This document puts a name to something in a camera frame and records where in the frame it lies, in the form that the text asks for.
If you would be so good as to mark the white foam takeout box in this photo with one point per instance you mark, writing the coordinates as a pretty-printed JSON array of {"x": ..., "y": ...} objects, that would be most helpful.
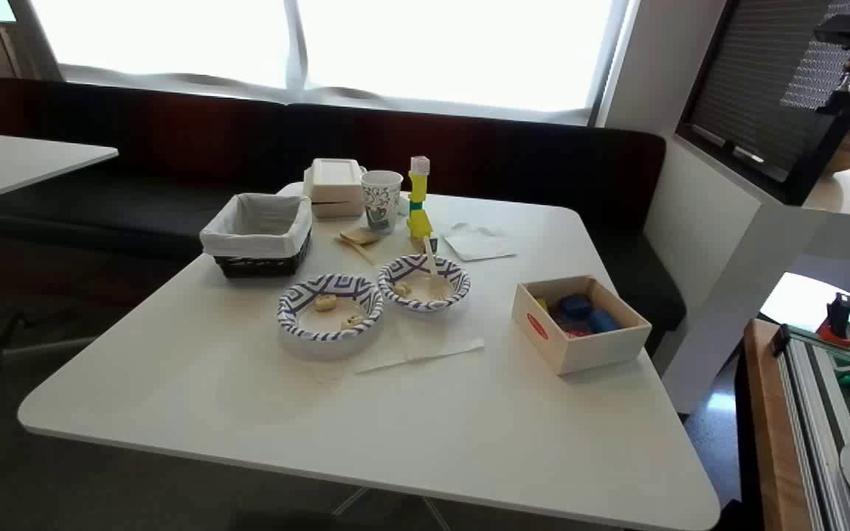
[{"x": 334, "y": 181}]

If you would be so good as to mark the pale wooden box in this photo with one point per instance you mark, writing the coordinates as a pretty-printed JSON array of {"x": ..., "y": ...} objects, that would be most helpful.
[{"x": 592, "y": 349}]

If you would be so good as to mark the blue toy block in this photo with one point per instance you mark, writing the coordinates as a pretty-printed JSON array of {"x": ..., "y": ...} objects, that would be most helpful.
[{"x": 583, "y": 314}]

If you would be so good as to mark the small blue picture cube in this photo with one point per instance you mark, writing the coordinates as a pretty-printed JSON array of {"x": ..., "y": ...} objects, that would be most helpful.
[{"x": 430, "y": 246}]

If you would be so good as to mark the cream plastic fork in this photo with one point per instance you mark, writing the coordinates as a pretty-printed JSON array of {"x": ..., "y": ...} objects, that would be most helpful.
[{"x": 433, "y": 267}]

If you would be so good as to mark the metal rail frame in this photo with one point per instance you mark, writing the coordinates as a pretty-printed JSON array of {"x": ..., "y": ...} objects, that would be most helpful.
[{"x": 820, "y": 413}]

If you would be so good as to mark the dark upholstered bench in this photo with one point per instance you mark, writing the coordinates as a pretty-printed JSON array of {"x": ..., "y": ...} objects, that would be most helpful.
[{"x": 148, "y": 137}]

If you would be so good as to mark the white paper napkin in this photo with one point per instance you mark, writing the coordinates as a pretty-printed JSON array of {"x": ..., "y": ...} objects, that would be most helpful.
[{"x": 479, "y": 241}]

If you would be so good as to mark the red and black device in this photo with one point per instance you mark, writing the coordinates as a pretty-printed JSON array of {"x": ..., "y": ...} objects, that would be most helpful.
[{"x": 836, "y": 318}]

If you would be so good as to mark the white partition counter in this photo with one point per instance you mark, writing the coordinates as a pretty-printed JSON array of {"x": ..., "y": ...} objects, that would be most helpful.
[{"x": 722, "y": 225}]

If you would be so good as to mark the black monitor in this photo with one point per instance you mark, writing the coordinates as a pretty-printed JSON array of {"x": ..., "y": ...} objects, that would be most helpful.
[{"x": 750, "y": 90}]

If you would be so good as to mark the wooden board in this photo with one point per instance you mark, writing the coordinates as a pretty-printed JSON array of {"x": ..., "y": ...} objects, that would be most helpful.
[{"x": 769, "y": 444}]

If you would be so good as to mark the blue patterned paper plate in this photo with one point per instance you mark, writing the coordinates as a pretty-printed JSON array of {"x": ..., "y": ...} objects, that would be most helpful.
[
  {"x": 333, "y": 287},
  {"x": 452, "y": 271}
]

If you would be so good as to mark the chrome table leg base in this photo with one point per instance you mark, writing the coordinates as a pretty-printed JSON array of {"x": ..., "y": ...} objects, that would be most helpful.
[{"x": 350, "y": 503}]

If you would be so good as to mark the black basket with white liner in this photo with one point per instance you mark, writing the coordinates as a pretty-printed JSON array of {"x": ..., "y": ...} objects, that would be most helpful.
[{"x": 250, "y": 246}]

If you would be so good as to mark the bright window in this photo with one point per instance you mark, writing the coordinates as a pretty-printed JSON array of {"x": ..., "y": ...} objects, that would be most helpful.
[{"x": 443, "y": 39}]

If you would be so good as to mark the cream food piece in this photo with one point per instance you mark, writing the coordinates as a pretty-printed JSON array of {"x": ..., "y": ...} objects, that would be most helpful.
[
  {"x": 403, "y": 290},
  {"x": 353, "y": 318},
  {"x": 327, "y": 303}
]

